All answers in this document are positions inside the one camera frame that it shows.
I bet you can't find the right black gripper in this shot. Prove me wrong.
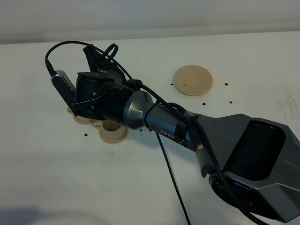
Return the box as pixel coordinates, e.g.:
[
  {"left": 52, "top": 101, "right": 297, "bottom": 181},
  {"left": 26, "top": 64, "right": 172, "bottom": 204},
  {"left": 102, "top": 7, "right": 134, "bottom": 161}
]
[{"left": 71, "top": 45, "right": 136, "bottom": 124}]

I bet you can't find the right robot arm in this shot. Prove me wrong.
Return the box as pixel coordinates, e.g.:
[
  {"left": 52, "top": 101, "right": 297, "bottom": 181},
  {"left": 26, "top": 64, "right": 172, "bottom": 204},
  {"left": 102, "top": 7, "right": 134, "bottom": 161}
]
[{"left": 71, "top": 43, "right": 300, "bottom": 225}]

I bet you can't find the round beige teapot saucer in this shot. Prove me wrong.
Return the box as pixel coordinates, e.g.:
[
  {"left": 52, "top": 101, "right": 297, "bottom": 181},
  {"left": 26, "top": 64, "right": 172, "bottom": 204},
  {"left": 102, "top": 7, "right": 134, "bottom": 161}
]
[{"left": 173, "top": 65, "right": 213, "bottom": 96}]

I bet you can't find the far beige teacup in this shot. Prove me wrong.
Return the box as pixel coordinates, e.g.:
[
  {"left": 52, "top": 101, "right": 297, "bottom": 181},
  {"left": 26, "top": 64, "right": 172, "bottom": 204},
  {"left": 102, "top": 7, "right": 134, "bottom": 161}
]
[{"left": 67, "top": 107, "right": 74, "bottom": 116}]

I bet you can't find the beige teacup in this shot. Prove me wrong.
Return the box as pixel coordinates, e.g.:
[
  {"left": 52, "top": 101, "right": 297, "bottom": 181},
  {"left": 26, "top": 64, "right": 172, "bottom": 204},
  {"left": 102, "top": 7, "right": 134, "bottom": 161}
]
[
  {"left": 93, "top": 120, "right": 124, "bottom": 131},
  {"left": 67, "top": 107, "right": 74, "bottom": 116}
]

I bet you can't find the far beige cup saucer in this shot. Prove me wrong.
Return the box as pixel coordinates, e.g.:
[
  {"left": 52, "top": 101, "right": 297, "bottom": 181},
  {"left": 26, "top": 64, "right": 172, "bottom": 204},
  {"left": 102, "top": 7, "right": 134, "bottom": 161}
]
[{"left": 69, "top": 111, "right": 96, "bottom": 125}]

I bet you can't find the beige cup saucer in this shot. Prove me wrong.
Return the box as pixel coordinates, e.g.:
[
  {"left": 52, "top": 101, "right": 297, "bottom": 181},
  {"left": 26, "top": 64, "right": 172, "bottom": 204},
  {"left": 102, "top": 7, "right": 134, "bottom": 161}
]
[
  {"left": 99, "top": 127, "right": 128, "bottom": 144},
  {"left": 69, "top": 111, "right": 96, "bottom": 125}
]

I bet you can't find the near beige teacup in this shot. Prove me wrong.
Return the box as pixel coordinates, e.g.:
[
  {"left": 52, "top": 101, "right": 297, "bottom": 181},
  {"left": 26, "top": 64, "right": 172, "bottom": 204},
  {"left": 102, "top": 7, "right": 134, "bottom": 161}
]
[{"left": 93, "top": 120, "right": 124, "bottom": 131}]

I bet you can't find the near beige cup saucer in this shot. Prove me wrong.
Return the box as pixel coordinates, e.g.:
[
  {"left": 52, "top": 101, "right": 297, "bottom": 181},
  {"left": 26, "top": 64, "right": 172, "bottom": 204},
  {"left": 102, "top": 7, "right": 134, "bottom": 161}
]
[{"left": 99, "top": 127, "right": 128, "bottom": 144}]

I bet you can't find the black camera cable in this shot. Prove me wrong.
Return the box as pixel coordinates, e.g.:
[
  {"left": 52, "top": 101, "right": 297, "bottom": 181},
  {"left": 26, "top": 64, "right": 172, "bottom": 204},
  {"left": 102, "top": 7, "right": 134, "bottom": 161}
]
[{"left": 44, "top": 41, "right": 272, "bottom": 225}]

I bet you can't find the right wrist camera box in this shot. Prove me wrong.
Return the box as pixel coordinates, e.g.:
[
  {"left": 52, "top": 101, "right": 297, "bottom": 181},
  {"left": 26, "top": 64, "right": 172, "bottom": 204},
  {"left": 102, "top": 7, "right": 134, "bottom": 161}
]
[{"left": 51, "top": 70, "right": 75, "bottom": 109}]

